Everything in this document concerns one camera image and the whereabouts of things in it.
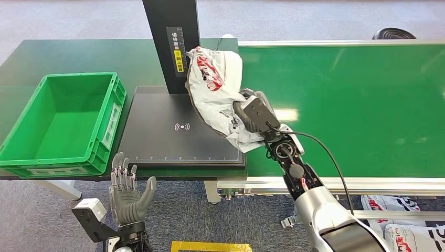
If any white red printed package bag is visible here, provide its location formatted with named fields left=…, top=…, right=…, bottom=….
left=185, top=46, right=269, bottom=154

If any black weighing scale platform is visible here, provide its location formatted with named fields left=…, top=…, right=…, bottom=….
left=117, top=86, right=247, bottom=171

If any white table leg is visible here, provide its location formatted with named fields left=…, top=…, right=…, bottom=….
left=33, top=180, right=83, bottom=202
left=204, top=180, right=222, bottom=205

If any green plastic crate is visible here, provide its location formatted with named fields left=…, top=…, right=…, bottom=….
left=0, top=72, right=127, bottom=180

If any aluminium conveyor frame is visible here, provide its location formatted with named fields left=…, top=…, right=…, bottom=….
left=216, top=39, right=445, bottom=230

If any yellow floor tape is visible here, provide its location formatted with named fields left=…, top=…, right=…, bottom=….
left=169, top=240, right=254, bottom=252

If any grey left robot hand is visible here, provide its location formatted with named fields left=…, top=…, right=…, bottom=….
left=109, top=152, right=158, bottom=227

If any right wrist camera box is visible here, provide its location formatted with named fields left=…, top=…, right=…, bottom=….
left=241, top=96, right=282, bottom=135

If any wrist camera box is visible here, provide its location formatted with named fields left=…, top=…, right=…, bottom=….
left=71, top=197, right=120, bottom=244
left=241, top=96, right=282, bottom=135

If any dark green table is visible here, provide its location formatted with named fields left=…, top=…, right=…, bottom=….
left=0, top=38, right=249, bottom=182

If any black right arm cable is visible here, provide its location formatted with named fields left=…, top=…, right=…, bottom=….
left=266, top=121, right=356, bottom=217

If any green conveyor belt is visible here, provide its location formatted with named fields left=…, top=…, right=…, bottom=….
left=238, top=44, right=445, bottom=179

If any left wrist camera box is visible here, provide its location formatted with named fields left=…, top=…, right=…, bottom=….
left=71, top=197, right=120, bottom=244

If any black round ribbed object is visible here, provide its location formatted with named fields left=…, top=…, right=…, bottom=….
left=372, top=27, right=417, bottom=40

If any black scale column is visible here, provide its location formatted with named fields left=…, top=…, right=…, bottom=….
left=142, top=0, right=202, bottom=95

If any white printed package on floor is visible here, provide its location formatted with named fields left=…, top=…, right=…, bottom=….
left=360, top=195, right=428, bottom=240
left=383, top=224, right=445, bottom=252

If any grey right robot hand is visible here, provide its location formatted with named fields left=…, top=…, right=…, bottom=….
left=232, top=88, right=279, bottom=134

